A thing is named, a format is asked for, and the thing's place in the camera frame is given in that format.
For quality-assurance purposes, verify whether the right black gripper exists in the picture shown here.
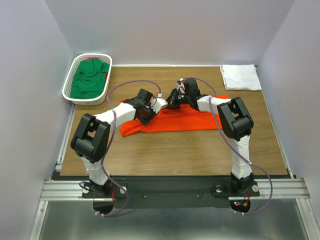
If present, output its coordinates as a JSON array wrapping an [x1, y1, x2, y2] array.
[[164, 87, 191, 110]]

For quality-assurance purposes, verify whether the orange t shirt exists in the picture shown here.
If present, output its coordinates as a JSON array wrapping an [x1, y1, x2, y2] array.
[[120, 105, 222, 137]]

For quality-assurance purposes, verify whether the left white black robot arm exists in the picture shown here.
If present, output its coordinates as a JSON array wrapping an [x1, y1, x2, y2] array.
[[70, 89, 168, 198]]

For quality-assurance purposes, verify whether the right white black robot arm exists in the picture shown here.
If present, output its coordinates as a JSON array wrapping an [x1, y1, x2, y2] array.
[[166, 77, 254, 195]]

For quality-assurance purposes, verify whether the green t shirt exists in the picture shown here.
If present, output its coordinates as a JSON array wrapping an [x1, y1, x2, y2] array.
[[70, 57, 110, 100]]

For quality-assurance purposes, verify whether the white plastic laundry basket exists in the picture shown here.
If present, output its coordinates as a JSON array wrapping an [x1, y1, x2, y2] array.
[[62, 53, 113, 106]]

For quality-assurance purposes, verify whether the folded white t shirt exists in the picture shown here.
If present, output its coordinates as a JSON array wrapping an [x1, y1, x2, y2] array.
[[220, 64, 262, 91]]

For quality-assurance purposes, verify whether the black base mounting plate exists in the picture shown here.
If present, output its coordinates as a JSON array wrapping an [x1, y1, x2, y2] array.
[[79, 175, 260, 214]]

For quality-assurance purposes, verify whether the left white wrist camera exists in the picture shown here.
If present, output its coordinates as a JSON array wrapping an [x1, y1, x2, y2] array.
[[150, 97, 168, 114]]

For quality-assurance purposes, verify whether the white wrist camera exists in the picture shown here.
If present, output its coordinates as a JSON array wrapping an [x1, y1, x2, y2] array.
[[176, 78, 186, 94], [150, 97, 168, 114]]

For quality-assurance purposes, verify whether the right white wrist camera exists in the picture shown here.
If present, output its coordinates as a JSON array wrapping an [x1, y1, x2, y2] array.
[[176, 78, 186, 94]]

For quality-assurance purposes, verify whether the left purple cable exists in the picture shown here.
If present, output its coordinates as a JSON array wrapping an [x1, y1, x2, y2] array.
[[93, 79, 163, 218]]

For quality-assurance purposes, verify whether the purple cable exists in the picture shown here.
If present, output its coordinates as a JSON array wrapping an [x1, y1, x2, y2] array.
[[177, 77, 274, 216], [93, 79, 163, 218]]

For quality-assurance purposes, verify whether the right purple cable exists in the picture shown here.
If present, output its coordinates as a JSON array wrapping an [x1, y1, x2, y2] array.
[[177, 77, 274, 216]]

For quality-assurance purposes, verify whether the aluminium frame rail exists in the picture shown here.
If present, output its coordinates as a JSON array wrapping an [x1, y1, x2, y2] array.
[[30, 104, 320, 240]]

